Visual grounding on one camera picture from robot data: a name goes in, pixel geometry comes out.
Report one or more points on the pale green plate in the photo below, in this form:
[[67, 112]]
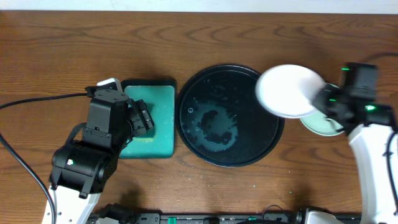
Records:
[[320, 124]]

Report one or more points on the white plate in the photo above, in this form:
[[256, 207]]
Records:
[[287, 90]]

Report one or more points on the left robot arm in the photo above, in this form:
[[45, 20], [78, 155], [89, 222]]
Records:
[[89, 157]]

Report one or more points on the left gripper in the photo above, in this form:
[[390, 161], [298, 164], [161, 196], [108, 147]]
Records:
[[142, 119]]

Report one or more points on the round black tray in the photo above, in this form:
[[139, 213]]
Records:
[[220, 120]]

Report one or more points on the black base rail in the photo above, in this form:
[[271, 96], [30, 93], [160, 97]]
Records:
[[115, 213]]

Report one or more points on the green yellow sponge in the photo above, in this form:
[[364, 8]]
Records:
[[149, 135]]

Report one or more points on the black rectangular water tray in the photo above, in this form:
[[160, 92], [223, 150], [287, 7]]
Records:
[[161, 93]]

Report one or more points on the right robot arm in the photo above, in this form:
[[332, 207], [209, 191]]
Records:
[[372, 135]]

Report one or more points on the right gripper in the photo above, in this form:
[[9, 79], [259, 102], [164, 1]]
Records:
[[325, 101]]

